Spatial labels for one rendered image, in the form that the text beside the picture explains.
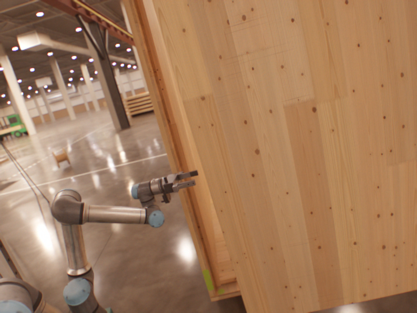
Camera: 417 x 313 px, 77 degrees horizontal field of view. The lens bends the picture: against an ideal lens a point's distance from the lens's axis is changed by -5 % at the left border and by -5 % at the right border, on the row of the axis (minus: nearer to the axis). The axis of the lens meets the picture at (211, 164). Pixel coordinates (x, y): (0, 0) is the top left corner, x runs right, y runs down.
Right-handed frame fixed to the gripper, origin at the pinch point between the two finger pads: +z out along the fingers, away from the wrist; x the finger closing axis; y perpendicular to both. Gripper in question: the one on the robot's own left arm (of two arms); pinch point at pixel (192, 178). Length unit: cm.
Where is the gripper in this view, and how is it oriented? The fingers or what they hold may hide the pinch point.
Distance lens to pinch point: 135.5
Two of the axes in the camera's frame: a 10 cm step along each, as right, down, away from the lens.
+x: 0.5, -3.2, 9.4
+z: 9.6, -2.4, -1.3
